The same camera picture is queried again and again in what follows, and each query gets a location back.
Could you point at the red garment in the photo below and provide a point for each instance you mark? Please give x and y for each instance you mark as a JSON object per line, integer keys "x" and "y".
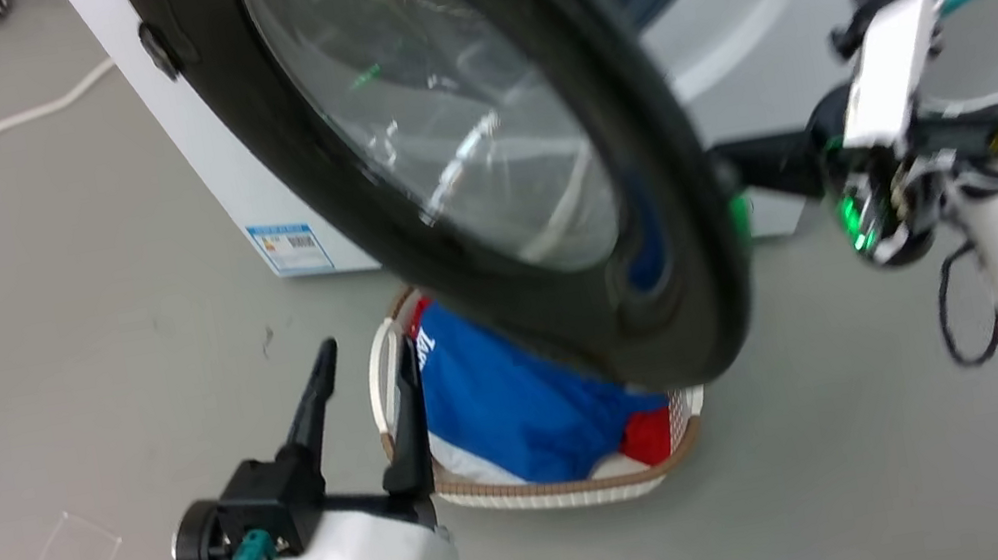
{"x": 649, "y": 437}

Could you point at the white front-load washing machine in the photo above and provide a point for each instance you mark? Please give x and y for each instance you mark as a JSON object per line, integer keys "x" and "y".
{"x": 754, "y": 45}

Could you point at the right gripper green lit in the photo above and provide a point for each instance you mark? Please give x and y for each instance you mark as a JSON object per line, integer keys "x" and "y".
{"x": 881, "y": 201}

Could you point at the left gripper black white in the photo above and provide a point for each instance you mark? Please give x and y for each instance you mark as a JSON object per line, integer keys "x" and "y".
{"x": 267, "y": 496}

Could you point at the white woven laundry basket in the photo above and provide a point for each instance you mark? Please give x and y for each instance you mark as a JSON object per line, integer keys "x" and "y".
{"x": 545, "y": 493}

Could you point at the blue energy label sticker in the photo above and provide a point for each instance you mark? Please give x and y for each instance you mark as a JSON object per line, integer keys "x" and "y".
{"x": 291, "y": 247}

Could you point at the black round glass washer door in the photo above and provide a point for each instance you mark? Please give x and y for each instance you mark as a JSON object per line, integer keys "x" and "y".
{"x": 663, "y": 293}

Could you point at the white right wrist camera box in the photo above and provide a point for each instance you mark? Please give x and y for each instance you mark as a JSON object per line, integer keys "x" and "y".
{"x": 889, "y": 68}

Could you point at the blue garment with white print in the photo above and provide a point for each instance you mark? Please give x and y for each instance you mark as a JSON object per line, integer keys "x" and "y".
{"x": 511, "y": 410}

